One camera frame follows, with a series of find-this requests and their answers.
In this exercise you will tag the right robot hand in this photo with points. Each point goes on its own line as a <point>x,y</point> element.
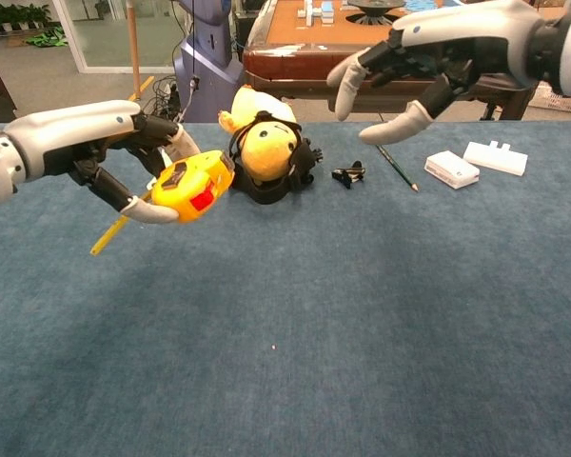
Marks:
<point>471,38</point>

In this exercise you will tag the stack of mahjong tiles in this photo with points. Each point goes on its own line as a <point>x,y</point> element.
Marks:
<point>316,12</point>

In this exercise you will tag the white plastic basket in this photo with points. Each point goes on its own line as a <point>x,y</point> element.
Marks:
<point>552,102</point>

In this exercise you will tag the yellow tape measure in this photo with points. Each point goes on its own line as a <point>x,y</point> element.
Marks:
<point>195,185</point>

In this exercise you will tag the wooden pole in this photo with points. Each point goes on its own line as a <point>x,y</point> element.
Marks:
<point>133,47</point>

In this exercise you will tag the yellow plush duck toy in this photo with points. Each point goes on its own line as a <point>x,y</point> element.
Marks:
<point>266,152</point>

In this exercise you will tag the black mahjong table hub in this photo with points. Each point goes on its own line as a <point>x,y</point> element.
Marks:
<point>371,12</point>

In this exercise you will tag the brown mahjong table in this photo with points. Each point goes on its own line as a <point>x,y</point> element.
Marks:
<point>290,71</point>

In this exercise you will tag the pile of blue mahjong tiles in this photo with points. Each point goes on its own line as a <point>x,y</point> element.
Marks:
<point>423,5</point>

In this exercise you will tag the black binder clip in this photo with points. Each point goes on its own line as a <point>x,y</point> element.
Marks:
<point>345,175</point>

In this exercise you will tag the white plastic block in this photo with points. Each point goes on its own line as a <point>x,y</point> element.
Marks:
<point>497,159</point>

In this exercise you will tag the white rectangular box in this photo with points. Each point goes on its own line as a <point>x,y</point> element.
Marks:
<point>449,169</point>

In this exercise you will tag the green pencil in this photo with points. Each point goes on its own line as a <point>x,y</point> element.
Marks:
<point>399,171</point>

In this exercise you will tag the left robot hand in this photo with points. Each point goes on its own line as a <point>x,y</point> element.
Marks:
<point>76,133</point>

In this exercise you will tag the green cloth item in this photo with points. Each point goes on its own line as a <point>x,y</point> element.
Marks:
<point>50,37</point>

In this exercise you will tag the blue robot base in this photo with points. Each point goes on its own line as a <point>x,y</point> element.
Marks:
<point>209,71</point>

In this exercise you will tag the white glass partition frame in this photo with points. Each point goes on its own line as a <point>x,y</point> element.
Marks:
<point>71,47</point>

